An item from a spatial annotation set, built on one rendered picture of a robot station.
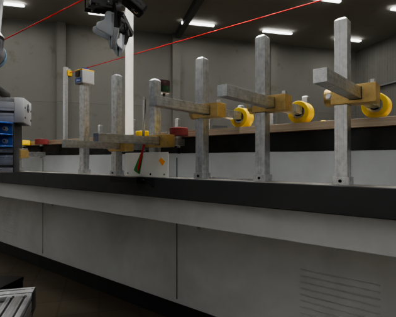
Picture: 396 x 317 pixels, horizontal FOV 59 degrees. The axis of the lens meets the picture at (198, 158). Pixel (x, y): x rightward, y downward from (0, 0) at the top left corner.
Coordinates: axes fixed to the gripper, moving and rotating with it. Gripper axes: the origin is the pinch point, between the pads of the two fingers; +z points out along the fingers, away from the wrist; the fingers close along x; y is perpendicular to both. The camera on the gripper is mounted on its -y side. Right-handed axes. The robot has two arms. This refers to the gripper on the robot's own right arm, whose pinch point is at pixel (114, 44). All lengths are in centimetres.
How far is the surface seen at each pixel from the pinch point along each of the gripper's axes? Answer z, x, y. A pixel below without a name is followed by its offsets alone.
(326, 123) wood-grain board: 20, 16, -68
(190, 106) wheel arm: 14.1, -6.3, -27.8
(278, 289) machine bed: 80, -3, -64
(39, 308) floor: 109, -105, 6
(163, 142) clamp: 24.8, -31.3, -30.0
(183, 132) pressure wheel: 20, -35, -41
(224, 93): 14.9, 21.8, -21.4
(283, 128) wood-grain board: 20, 1, -62
